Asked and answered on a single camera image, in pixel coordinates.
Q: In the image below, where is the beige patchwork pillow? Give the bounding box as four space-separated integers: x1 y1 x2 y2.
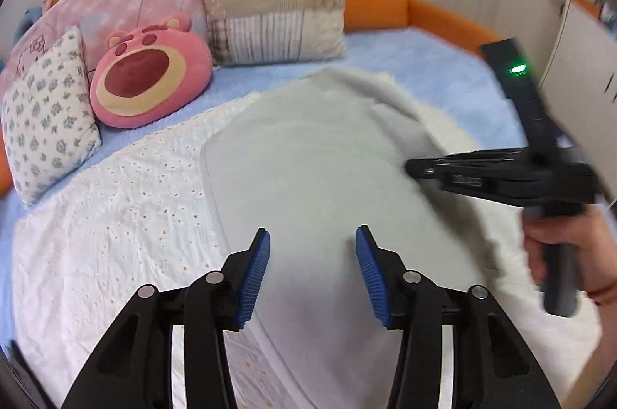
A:
204 0 346 66

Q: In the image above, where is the pink strawberry bear plush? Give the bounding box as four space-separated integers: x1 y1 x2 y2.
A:
90 13 213 129

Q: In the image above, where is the person's right hand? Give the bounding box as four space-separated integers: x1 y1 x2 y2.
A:
522 205 616 311

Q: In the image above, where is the cream daisy embroidered blanket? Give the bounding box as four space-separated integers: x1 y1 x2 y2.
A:
13 92 600 408

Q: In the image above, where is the white blue floral pillow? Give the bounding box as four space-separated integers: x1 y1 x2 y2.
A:
1 26 101 205

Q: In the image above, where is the light blue quilted bedspread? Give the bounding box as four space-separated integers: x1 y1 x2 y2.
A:
1 28 525 349

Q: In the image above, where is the light green jacket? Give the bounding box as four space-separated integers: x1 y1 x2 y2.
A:
203 67 499 408

